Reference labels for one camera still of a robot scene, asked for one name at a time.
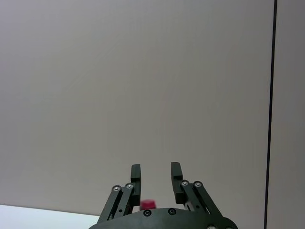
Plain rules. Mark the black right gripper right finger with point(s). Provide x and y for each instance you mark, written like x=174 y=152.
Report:
x=176 y=188

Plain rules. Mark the pink cup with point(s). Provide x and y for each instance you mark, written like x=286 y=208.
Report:
x=148 y=204

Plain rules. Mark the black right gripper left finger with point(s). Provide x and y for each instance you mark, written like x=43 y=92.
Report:
x=135 y=190

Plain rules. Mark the dark vertical post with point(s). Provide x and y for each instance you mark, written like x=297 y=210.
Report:
x=271 y=114

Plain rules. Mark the white table cloth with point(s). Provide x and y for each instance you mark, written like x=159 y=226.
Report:
x=43 y=218

